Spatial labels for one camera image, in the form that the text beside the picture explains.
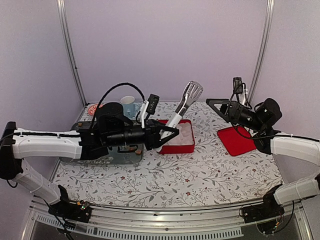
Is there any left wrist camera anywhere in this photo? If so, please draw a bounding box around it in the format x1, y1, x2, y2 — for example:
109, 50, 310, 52
146, 93, 160, 115

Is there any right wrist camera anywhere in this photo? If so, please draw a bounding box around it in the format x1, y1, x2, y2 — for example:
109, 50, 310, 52
232, 76, 243, 94

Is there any green floral tray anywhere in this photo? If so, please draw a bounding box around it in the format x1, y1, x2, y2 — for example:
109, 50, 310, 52
71, 119, 145, 165

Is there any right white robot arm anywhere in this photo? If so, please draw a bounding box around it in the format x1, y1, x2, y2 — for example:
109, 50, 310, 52
206, 98, 320, 218

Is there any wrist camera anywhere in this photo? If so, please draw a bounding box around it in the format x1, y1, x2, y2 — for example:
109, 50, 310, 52
232, 76, 243, 94
146, 93, 160, 115

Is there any front aluminium rail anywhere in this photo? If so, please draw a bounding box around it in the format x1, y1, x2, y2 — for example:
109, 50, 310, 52
21, 197, 314, 240

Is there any red patterned small bowl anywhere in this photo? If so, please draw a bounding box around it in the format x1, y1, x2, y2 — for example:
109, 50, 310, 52
87, 103, 104, 116

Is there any left black camera cable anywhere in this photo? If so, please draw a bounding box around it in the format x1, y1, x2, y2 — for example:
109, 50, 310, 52
90, 82, 146, 126

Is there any left aluminium frame post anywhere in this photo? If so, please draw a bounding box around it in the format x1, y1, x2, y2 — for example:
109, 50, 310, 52
56, 0, 87, 107

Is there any white plastic box insert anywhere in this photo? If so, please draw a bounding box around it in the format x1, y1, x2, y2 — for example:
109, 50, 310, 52
165, 122, 194, 146

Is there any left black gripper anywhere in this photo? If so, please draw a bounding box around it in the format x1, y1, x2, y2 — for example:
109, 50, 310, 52
106, 118, 179, 150

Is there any right aluminium frame post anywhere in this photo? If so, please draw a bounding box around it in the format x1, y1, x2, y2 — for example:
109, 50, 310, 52
248, 0, 275, 103

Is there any red box lid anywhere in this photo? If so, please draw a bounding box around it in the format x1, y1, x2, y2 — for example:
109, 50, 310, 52
217, 126, 256, 157

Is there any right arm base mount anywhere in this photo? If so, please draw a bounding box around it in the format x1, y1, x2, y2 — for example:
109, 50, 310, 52
239, 184, 285, 223

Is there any floral tablecloth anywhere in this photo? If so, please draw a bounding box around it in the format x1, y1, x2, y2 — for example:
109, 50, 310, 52
53, 102, 283, 208

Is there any aluminium frame post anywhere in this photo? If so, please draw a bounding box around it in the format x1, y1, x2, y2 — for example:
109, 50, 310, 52
56, 0, 87, 107
248, 0, 275, 103

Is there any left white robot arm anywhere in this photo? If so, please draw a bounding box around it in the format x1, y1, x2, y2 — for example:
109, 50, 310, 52
0, 101, 182, 217

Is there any light blue mug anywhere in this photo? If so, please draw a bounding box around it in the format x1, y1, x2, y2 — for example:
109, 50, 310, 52
120, 95, 137, 118

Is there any red chocolate box base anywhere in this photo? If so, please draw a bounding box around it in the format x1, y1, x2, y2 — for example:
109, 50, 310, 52
157, 119, 195, 155

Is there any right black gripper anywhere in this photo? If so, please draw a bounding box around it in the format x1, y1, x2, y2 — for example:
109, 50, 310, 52
206, 99, 265, 133

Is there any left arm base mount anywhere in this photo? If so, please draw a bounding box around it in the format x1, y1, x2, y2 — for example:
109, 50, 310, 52
48, 185, 92, 223

